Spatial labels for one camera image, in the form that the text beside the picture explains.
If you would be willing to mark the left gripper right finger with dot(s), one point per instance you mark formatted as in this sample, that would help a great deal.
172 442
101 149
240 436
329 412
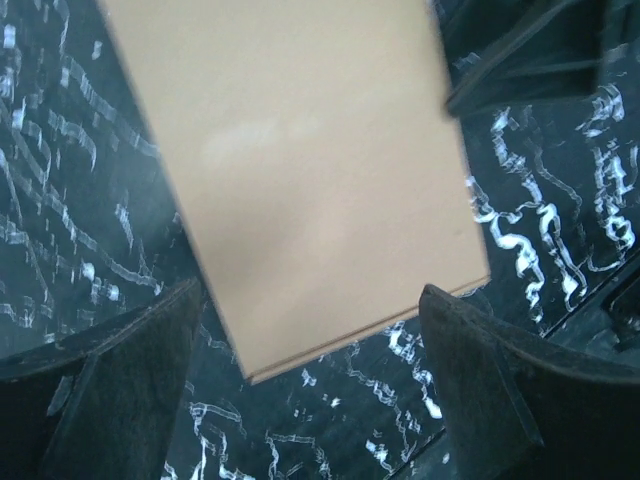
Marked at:
516 406

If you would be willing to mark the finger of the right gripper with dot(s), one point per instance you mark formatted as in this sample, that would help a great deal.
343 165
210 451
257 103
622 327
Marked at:
508 52

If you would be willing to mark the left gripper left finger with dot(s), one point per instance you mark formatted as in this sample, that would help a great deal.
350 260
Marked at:
101 403

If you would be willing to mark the cardboard box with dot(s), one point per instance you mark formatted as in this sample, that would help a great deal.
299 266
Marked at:
321 183

